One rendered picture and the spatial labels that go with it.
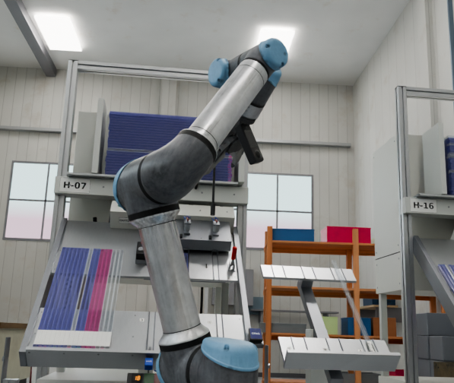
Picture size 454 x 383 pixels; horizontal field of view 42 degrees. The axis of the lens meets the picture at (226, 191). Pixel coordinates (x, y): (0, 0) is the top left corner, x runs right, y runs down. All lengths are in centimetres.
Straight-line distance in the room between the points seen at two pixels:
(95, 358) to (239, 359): 75
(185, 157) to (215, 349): 38
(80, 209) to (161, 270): 131
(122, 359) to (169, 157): 83
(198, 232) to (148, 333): 51
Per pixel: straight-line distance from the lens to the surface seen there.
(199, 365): 123
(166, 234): 128
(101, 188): 239
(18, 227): 1223
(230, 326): 196
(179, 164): 118
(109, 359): 185
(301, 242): 738
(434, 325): 655
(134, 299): 1167
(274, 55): 139
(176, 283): 128
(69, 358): 187
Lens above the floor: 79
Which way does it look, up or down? 14 degrees up
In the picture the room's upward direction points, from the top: 2 degrees clockwise
